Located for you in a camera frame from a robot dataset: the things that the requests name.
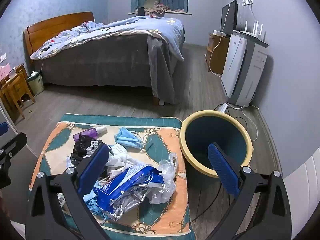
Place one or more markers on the wooden cabinet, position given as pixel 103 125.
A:
pixel 220 52

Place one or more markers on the light blue printed quilt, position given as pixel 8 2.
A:
pixel 112 30

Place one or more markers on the grey bed blanket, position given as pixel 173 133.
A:
pixel 100 62

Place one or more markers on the white power strip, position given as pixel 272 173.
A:
pixel 222 108

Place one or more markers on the pink box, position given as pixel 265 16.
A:
pixel 5 71

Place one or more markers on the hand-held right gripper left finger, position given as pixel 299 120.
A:
pixel 93 170

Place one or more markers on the white wall socket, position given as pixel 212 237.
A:
pixel 248 1

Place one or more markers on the black flat screen television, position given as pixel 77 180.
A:
pixel 228 17

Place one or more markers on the black plastic bag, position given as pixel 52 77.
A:
pixel 80 147

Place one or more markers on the wooden nightstand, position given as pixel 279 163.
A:
pixel 15 90

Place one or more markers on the window sill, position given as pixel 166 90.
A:
pixel 182 13

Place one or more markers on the yellow-rimmed blue trash bin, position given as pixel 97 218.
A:
pixel 200 135

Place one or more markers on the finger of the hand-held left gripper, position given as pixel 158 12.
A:
pixel 3 128
pixel 13 142

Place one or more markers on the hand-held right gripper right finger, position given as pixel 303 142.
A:
pixel 222 170

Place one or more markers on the small black container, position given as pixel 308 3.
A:
pixel 141 11

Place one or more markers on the small white printed packet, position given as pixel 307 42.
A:
pixel 61 200

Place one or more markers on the white wardrobe panel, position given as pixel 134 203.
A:
pixel 305 195

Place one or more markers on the small white box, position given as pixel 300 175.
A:
pixel 218 32

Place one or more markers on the plaid cloth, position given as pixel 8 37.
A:
pixel 157 10

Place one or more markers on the light blue cloth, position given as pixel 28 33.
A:
pixel 93 205

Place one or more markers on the blue and white plastic package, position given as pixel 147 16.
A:
pixel 125 187

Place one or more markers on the wooden bed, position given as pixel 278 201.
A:
pixel 50 27

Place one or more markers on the blue face mask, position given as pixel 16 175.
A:
pixel 127 137

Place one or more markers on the white tissue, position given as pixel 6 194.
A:
pixel 120 157

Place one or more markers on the patterned quilted mat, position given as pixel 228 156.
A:
pixel 162 212

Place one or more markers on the white air purifier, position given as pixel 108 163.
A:
pixel 237 67

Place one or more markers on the olive pillow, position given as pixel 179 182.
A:
pixel 152 1

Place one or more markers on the white router with antennas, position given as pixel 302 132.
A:
pixel 250 33

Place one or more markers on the clear plastic bag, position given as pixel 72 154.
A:
pixel 165 180

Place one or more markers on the purple plastic bottle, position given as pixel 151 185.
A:
pixel 87 133

